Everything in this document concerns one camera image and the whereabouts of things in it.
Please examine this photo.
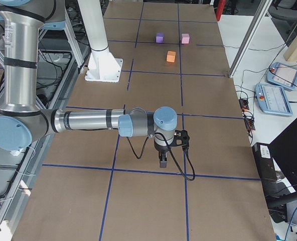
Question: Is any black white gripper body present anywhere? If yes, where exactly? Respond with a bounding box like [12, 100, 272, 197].
[154, 130, 175, 153]

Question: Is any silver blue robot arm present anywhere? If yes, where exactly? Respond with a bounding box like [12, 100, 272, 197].
[0, 1, 177, 168]

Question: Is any brown paper table mat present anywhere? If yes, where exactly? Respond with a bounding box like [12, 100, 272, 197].
[13, 2, 275, 240]

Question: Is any orange block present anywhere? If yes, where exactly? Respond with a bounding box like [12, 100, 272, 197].
[166, 51, 176, 63]

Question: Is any black orange power strip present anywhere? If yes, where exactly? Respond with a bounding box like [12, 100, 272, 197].
[239, 98, 255, 132]

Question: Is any black computer box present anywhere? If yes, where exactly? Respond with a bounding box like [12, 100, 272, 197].
[252, 143, 277, 182]

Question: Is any purple block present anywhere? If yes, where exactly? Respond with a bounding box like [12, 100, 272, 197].
[156, 33, 164, 43]

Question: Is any pink block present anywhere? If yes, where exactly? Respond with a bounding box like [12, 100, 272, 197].
[181, 33, 190, 44]

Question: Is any near blue teach pendant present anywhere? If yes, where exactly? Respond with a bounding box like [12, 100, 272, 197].
[255, 83, 293, 116]

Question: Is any blue teach pendant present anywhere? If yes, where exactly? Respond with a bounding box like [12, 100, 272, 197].
[266, 62, 297, 90]
[255, 83, 293, 116]

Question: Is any black laptop screen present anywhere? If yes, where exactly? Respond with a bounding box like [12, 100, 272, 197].
[269, 118, 297, 185]

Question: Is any far blue teach pendant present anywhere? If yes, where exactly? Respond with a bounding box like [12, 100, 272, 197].
[266, 62, 297, 90]

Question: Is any red object at back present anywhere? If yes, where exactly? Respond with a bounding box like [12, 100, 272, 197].
[216, 0, 226, 21]

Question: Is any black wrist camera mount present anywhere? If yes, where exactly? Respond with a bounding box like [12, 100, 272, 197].
[170, 130, 190, 149]

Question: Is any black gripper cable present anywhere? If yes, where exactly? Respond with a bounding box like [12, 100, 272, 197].
[125, 135, 155, 160]

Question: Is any black camera cable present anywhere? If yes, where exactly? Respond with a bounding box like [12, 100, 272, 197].
[158, 133, 196, 182]

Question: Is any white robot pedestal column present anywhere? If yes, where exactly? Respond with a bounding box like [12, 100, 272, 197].
[78, 0, 123, 82]

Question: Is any blue network cable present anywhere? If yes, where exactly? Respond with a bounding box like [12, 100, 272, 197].
[286, 200, 297, 236]

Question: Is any aluminium frame post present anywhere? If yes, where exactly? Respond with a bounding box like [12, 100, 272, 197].
[228, 0, 272, 78]

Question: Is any aluminium frame rail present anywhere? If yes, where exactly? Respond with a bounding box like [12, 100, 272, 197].
[0, 62, 86, 241]

